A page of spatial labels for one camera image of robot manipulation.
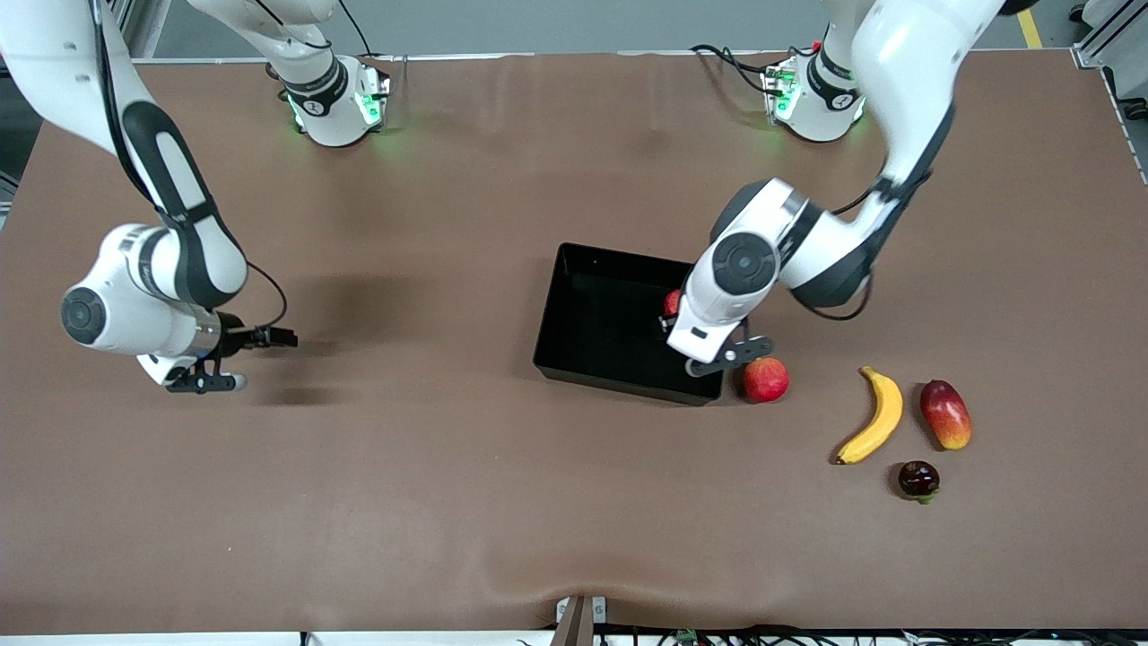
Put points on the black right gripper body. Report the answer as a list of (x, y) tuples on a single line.
[(237, 339)]

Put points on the red apple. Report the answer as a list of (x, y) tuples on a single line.
[(672, 303)]

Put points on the black plastic box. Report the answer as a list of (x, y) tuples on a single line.
[(592, 314)]

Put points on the yellow banana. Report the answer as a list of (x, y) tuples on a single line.
[(883, 413)]

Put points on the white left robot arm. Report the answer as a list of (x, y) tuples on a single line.
[(906, 72)]

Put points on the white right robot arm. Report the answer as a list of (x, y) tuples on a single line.
[(179, 260)]

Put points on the red pomegranate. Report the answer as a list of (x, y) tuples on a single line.
[(765, 380)]

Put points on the brown table cover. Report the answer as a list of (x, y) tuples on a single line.
[(448, 493)]

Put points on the red yellow mango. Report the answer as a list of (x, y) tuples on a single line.
[(946, 414)]

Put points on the dark purple mangosteen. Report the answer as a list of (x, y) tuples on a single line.
[(918, 479)]

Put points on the metal table edge bracket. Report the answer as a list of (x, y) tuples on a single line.
[(578, 624)]

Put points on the aluminium frame with dark struts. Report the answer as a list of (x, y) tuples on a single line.
[(134, 22)]

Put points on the aluminium frame profile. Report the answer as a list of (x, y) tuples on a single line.
[(1108, 36)]

